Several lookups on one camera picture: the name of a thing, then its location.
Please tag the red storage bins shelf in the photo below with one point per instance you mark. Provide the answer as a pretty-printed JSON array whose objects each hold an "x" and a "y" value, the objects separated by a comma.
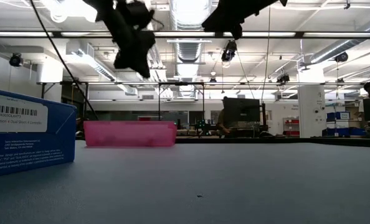
[{"x": 291, "y": 127}]

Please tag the blue storage bins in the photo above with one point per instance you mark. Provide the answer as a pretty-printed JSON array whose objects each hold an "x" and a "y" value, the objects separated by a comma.
[{"x": 339, "y": 131}]

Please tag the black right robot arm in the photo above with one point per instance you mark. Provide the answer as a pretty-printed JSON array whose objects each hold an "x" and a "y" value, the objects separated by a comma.
[{"x": 275, "y": 2}]

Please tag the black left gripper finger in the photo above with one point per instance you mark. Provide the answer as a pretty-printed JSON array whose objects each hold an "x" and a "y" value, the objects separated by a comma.
[
  {"x": 144, "y": 68},
  {"x": 121, "y": 60}
]

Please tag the black monitor behind table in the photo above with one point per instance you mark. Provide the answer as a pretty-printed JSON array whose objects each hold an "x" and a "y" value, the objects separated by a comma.
[{"x": 241, "y": 110}]

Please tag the black table frame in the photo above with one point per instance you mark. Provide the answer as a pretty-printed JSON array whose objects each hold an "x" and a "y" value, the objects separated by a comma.
[{"x": 297, "y": 140}]

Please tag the white building pillar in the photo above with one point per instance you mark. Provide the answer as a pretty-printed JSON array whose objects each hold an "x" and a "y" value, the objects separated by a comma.
[{"x": 311, "y": 105}]

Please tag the pink plastic bin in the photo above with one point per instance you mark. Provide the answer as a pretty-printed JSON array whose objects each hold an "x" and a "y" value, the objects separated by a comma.
[{"x": 129, "y": 133}]

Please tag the silver ceiling duct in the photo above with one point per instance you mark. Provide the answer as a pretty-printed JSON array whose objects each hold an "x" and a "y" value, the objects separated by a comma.
[{"x": 188, "y": 49}]

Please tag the black ceiling spotlight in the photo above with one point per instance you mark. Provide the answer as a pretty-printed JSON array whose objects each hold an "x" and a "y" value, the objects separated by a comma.
[
  {"x": 16, "y": 59},
  {"x": 341, "y": 57},
  {"x": 228, "y": 51}
]

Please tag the blue DualShock controller box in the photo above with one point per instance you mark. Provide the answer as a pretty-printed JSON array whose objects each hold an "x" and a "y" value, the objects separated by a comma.
[{"x": 26, "y": 146}]

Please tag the grey-blue table mat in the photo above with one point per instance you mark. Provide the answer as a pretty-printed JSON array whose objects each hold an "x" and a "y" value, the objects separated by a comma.
[{"x": 203, "y": 180}]

